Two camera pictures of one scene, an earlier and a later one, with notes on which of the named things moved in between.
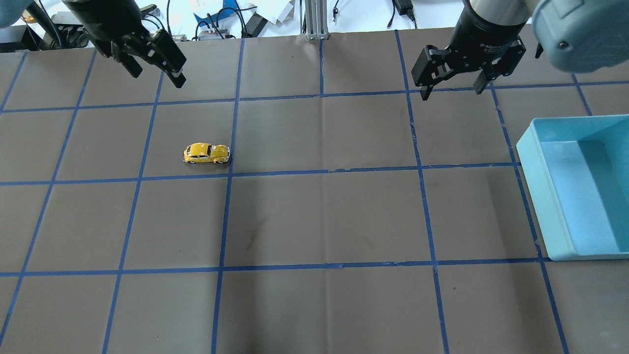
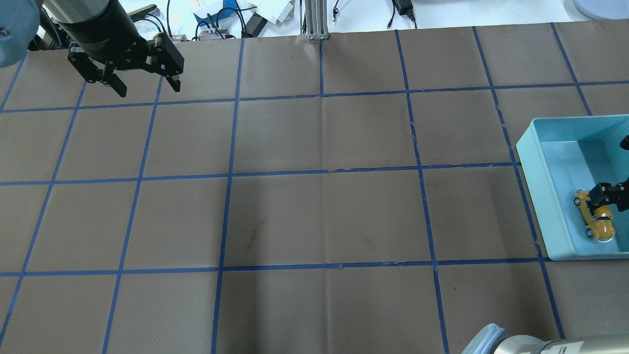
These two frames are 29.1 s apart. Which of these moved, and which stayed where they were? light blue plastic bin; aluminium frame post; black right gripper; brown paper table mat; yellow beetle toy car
Moved: black right gripper; yellow beetle toy car
Stayed: aluminium frame post; brown paper table mat; light blue plastic bin
